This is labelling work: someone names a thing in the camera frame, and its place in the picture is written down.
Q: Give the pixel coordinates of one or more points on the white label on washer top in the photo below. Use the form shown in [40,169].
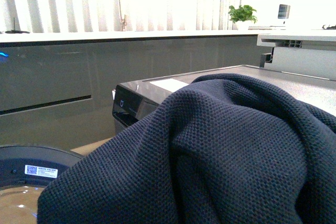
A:
[170,85]

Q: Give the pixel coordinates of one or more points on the washing machine door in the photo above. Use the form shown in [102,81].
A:
[20,192]

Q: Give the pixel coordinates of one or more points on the chrome gooseneck faucet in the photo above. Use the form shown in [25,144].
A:
[123,8]

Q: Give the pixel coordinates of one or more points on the grey kitchen counter cabinet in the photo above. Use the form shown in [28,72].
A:
[56,90]

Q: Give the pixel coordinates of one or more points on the green potted plant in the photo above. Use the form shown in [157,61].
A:
[243,16]

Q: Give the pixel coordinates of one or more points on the white sticker on door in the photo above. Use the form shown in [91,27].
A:
[41,171]

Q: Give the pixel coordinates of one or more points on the grey front-load washing machine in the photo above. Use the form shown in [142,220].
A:
[134,100]

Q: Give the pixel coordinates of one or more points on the navy blue knit garment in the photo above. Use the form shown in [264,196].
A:
[225,149]

